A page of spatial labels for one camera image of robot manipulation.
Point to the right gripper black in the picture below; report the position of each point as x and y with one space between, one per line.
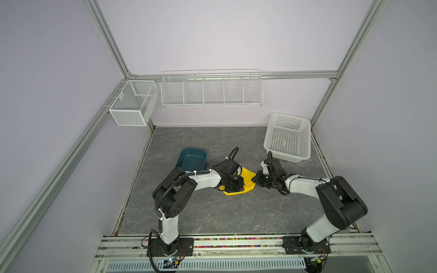
258 175

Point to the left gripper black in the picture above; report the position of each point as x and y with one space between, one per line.
239 187

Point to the yellow paper napkin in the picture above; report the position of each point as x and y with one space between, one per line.
247 186

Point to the teal plastic tray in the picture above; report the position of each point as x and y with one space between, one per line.
192 159

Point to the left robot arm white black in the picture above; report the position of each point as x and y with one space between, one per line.
173 194

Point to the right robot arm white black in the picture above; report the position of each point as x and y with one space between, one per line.
342 206

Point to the white plastic perforated basket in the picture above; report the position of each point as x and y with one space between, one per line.
288 137

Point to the white vent grille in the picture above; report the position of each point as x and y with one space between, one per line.
194 265

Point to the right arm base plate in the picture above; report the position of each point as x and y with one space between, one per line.
297 244

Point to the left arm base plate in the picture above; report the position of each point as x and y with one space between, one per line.
180 247

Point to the white wire wall shelf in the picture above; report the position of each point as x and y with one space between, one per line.
226 87

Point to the aluminium front rail frame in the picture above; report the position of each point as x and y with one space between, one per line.
350 252

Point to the white mesh wall box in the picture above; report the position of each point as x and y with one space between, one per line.
135 103

